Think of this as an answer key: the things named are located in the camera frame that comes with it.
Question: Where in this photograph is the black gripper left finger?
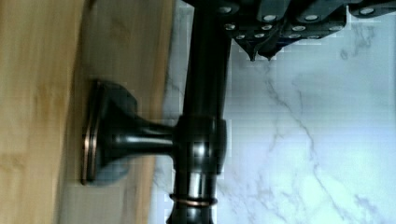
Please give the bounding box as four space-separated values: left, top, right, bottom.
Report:
218 0 286 61

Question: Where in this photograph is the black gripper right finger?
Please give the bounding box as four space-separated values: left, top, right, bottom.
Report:
257 0 395 59

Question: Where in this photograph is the black drawer handle bar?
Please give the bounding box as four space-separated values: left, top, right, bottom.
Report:
81 0 236 224

